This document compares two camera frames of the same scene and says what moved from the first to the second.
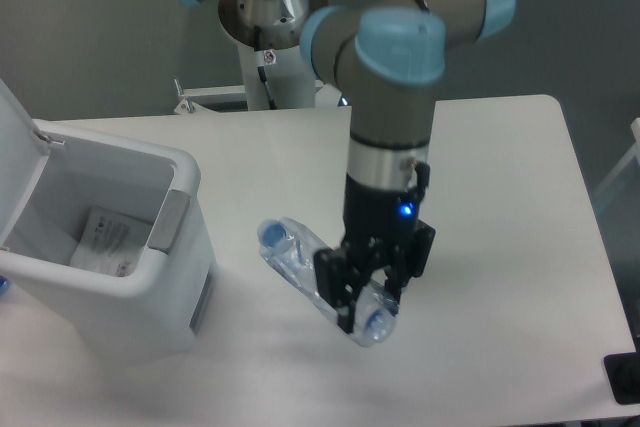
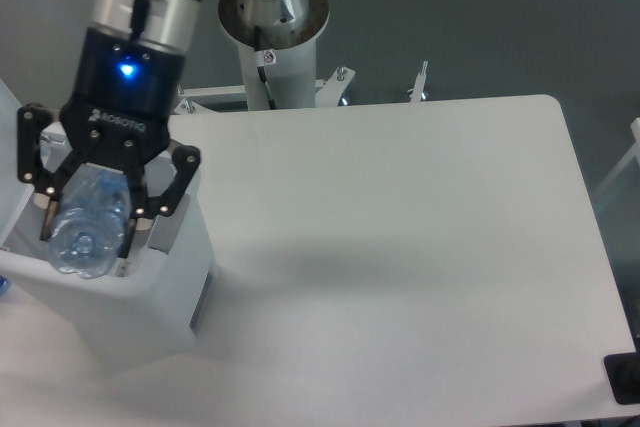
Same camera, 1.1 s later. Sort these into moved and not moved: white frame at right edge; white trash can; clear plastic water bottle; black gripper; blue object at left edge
Moved: clear plastic water bottle; black gripper
Not moved: white frame at right edge; blue object at left edge; white trash can
